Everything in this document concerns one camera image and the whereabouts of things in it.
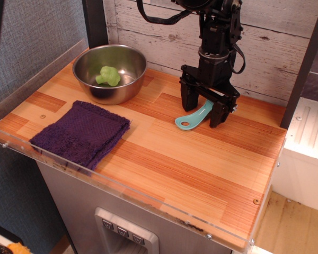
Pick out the purple folded towel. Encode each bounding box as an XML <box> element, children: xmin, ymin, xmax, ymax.
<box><xmin>30</xmin><ymin>101</ymin><xmax>130</xmax><ymax>170</ymax></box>

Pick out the clear acrylic edge guard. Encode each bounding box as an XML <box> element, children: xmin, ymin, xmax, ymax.
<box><xmin>0</xmin><ymin>121</ymin><xmax>286</xmax><ymax>253</ymax></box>

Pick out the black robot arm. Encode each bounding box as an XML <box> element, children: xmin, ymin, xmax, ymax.
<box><xmin>175</xmin><ymin>1</ymin><xmax>245</xmax><ymax>130</ymax></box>

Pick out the dark vertical frame post right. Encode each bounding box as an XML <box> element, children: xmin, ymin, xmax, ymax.
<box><xmin>280</xmin><ymin>17</ymin><xmax>318</xmax><ymax>129</ymax></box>

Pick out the stainless steel bowl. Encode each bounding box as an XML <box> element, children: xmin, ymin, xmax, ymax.
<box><xmin>73</xmin><ymin>45</ymin><xmax>147</xmax><ymax>105</ymax></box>

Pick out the white toy sink unit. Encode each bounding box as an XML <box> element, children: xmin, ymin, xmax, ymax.
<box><xmin>272</xmin><ymin>98</ymin><xmax>318</xmax><ymax>210</ymax></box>

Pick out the yellow object bottom left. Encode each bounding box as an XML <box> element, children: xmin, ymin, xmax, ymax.
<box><xmin>7</xmin><ymin>242</ymin><xmax>31</xmax><ymax>254</ymax></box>

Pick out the dark vertical frame post left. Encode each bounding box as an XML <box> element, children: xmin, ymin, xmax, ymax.
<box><xmin>82</xmin><ymin>0</ymin><xmax>109</xmax><ymax>49</ymax></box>

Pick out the grey toy fridge cabinet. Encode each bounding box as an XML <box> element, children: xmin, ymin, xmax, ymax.
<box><xmin>37</xmin><ymin>162</ymin><xmax>232</xmax><ymax>253</ymax></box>

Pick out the dark vertical frame post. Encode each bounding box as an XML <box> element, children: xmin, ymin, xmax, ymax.
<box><xmin>280</xmin><ymin>17</ymin><xmax>318</xmax><ymax>129</ymax></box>
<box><xmin>82</xmin><ymin>0</ymin><xmax>109</xmax><ymax>49</ymax></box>

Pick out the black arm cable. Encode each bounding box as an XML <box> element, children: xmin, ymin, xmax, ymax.
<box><xmin>136</xmin><ymin>0</ymin><xmax>202</xmax><ymax>26</ymax></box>

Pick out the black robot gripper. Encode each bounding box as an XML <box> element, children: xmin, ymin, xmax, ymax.
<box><xmin>180</xmin><ymin>54</ymin><xmax>240</xmax><ymax>128</ymax></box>

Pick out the green toy broccoli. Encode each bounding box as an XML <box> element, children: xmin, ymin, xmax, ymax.
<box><xmin>95</xmin><ymin>66</ymin><xmax>121</xmax><ymax>87</ymax></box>

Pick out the teal dish brush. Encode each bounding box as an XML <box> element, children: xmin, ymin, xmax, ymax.
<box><xmin>175</xmin><ymin>100</ymin><xmax>213</xmax><ymax>131</ymax></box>

